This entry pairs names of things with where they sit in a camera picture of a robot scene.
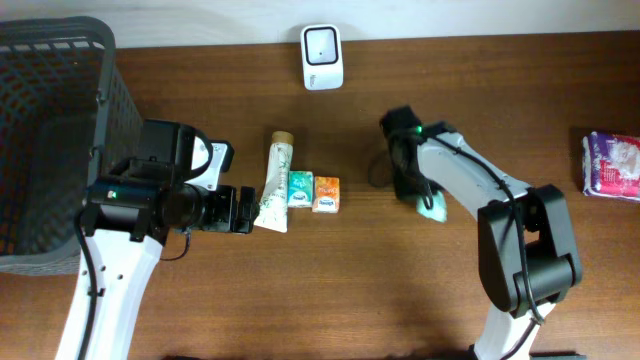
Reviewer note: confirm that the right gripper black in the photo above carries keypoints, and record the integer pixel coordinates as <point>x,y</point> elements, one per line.
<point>402,190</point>

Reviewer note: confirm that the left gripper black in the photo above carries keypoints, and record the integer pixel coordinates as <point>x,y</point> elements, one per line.
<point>224,221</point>

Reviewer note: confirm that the white tube wooden cap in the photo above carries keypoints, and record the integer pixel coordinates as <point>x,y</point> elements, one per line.
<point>273,205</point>

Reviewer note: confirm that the teal snack pouch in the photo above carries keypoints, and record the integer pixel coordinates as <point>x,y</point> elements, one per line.
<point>433,207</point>

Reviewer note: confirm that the teal tissue pack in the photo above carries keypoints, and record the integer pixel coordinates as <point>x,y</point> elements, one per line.
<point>300,189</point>

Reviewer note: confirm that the orange tissue pack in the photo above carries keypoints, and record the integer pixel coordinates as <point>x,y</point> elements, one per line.
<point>326,195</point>

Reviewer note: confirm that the pink purple pad pack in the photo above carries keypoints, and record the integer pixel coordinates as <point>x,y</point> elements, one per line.
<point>610,166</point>

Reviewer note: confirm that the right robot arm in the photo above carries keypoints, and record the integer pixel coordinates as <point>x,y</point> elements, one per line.
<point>528,258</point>

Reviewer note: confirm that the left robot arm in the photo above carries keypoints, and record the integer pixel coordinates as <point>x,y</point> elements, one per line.
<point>170,184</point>

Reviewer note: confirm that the white barcode scanner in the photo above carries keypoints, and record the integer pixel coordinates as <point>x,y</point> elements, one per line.
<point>322,59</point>

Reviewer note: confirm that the grey plastic mesh basket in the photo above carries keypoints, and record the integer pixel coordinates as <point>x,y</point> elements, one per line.
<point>67,118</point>

